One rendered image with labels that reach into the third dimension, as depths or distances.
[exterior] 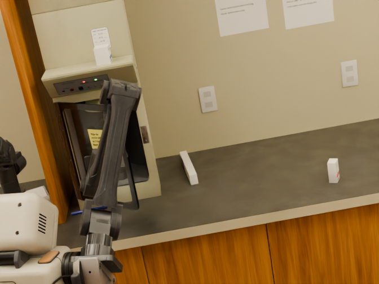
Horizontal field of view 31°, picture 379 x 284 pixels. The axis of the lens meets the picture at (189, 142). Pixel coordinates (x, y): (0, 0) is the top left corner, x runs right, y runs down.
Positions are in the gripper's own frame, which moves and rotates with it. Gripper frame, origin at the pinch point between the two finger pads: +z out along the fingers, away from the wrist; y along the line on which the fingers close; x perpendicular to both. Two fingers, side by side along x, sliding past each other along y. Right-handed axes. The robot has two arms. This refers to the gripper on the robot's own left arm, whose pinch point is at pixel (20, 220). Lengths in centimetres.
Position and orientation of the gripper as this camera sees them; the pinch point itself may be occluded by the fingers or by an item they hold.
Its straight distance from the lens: 234.7
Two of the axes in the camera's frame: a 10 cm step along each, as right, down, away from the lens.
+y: -0.7, -3.4, 9.4
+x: -9.8, 1.8, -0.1
